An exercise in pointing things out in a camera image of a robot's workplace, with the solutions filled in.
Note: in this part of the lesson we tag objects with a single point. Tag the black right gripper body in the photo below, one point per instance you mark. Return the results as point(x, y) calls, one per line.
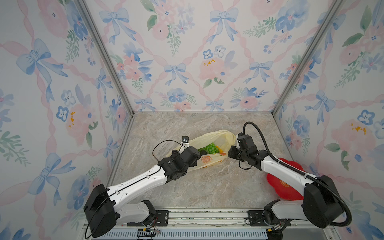
point(235, 153)

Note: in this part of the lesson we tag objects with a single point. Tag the yellow printed plastic bag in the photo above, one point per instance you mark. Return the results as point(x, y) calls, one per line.
point(177, 164)

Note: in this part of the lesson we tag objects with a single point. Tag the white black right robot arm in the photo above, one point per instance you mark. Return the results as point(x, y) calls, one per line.
point(321, 204)

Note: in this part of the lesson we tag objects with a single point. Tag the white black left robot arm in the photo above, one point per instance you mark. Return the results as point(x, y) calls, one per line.
point(107, 207)

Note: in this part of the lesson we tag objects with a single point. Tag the green grape bunch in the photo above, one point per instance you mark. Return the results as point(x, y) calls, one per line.
point(211, 149)

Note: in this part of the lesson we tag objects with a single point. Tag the dark avocado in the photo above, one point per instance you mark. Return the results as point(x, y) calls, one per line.
point(203, 153)

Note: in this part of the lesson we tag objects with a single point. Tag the red flower-shaped plate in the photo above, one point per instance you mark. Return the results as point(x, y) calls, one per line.
point(285, 186)

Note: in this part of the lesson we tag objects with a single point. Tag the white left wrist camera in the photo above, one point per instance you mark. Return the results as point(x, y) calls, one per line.
point(185, 140)

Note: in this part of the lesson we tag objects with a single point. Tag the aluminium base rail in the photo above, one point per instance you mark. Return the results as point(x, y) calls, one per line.
point(217, 224)

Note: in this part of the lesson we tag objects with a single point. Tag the aluminium corner post right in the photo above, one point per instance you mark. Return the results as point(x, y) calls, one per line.
point(320, 33)

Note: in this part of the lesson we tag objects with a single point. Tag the aluminium corner post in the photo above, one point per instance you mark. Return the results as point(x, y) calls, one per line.
point(90, 23)
point(320, 33)

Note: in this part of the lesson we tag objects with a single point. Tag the aluminium corner post left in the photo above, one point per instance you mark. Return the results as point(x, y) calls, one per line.
point(90, 23)

